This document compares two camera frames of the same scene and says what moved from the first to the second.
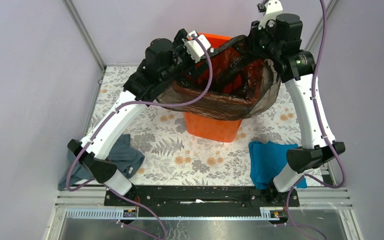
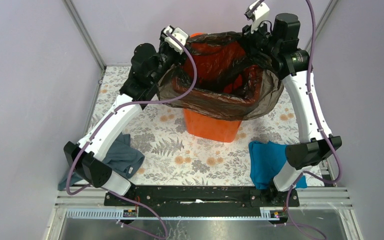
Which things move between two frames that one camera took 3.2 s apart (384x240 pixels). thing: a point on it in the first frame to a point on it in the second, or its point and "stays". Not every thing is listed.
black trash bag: (230, 83) stays
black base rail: (201, 201) stays
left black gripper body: (182, 59) to (168, 55)
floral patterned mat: (174, 157) stays
